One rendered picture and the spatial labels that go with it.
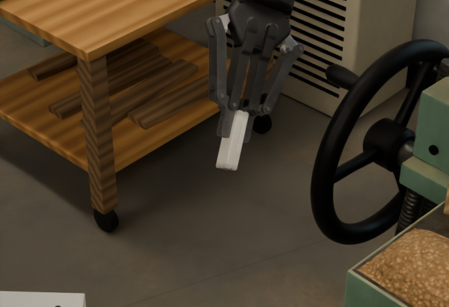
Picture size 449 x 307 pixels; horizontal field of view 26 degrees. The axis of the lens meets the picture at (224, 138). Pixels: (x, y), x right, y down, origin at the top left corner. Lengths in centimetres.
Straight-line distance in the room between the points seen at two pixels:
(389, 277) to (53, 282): 142
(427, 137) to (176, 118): 138
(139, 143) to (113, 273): 32
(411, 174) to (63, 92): 156
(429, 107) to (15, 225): 151
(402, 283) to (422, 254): 3
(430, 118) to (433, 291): 27
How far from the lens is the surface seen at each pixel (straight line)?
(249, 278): 225
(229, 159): 113
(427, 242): 94
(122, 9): 220
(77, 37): 210
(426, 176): 113
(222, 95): 113
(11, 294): 125
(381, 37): 271
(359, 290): 95
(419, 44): 122
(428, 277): 92
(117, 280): 226
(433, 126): 112
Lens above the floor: 154
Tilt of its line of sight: 35 degrees down
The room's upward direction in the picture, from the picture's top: straight up
